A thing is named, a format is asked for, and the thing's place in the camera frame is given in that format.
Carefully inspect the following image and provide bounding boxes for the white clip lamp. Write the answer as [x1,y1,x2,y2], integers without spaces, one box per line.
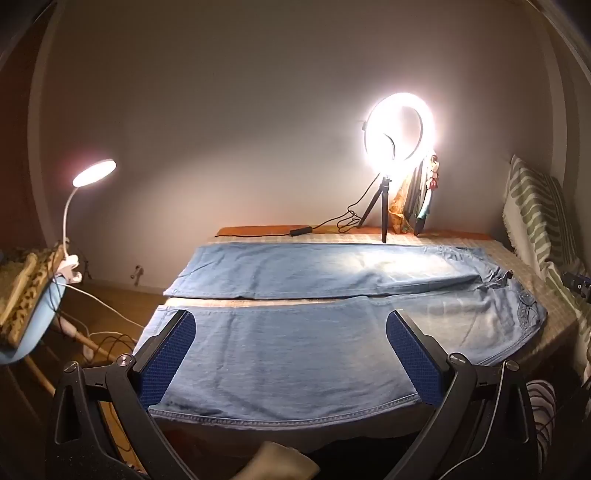
[51,159,116,283]

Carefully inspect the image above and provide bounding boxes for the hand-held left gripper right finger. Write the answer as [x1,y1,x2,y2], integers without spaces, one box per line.
[385,309,548,480]

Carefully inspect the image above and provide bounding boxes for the blue denim pants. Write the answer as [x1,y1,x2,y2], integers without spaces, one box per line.
[134,244,549,423]

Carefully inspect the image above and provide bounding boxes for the blue chair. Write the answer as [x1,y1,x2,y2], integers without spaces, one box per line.
[0,258,100,402]

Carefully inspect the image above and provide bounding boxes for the bed with checked cover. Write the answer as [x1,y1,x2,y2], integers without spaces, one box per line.
[139,225,583,455]

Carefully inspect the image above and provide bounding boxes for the striped cloth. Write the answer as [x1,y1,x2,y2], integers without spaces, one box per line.
[525,381,562,463]

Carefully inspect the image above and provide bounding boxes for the white lamp cable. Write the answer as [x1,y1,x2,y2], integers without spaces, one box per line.
[65,282,149,329]

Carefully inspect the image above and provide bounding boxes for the orange patterned cloth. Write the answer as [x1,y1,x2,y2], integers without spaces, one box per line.
[388,176,415,234]

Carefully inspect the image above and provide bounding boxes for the green striped pillow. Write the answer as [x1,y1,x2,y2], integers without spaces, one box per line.
[502,154,591,370]

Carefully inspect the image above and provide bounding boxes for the black ring light cable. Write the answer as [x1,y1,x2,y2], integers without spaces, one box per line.
[216,178,382,238]

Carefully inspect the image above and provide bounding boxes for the black tripod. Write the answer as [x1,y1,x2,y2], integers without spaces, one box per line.
[358,173,395,244]

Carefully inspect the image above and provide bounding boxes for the beige cloth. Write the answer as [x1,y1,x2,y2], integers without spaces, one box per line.
[235,440,320,480]

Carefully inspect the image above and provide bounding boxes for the brown wooden door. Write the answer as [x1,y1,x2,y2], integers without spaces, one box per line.
[0,28,52,259]

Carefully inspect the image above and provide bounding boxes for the leopard print cloth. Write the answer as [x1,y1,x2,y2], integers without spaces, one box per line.
[0,244,65,349]

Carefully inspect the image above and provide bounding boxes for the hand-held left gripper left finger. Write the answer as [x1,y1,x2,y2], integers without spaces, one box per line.
[52,309,197,480]

